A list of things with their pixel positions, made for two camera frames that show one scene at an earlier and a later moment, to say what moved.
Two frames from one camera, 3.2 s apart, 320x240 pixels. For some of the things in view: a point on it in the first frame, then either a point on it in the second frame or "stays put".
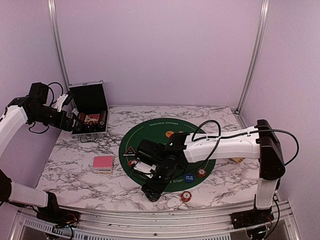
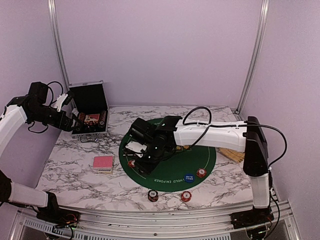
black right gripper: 151,188 to 147,168
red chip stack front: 186,196 stays put
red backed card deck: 103,162 stays put
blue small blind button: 189,178 stays put
